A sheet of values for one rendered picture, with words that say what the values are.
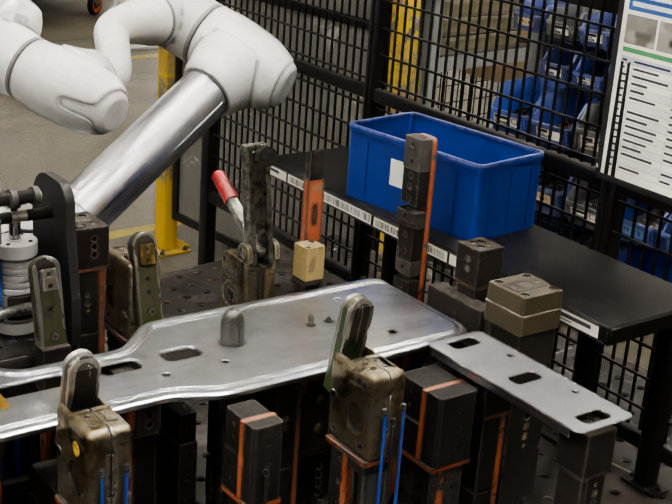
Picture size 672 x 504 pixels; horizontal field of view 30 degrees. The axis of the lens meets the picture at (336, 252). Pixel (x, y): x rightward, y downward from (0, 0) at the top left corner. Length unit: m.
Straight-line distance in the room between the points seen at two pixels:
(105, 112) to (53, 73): 0.09
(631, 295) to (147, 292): 0.70
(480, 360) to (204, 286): 1.08
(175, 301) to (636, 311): 1.07
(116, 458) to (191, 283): 1.32
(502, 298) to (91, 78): 0.68
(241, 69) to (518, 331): 0.84
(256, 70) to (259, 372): 0.89
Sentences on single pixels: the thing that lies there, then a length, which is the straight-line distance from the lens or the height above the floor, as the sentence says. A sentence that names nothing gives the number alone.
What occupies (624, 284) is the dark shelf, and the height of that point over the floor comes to 1.03.
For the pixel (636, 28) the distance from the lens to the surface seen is 1.96.
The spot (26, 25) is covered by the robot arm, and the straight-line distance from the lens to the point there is 2.00.
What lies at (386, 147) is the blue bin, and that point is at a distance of 2.11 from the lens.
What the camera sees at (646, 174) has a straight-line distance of 1.97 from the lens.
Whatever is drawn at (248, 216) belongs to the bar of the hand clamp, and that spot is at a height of 1.12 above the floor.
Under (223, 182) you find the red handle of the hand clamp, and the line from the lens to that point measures 1.87.
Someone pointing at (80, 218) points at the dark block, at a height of 1.12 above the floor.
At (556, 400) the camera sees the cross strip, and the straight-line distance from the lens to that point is 1.59.
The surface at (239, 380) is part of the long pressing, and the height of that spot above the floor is 1.00.
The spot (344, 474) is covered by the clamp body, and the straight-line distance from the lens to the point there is 1.59.
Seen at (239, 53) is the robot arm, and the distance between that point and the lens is 2.35.
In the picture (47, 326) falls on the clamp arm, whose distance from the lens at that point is 1.67.
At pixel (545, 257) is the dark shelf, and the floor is 1.03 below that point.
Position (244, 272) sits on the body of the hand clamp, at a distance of 1.81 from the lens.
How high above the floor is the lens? 1.69
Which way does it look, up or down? 20 degrees down
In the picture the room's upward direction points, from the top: 4 degrees clockwise
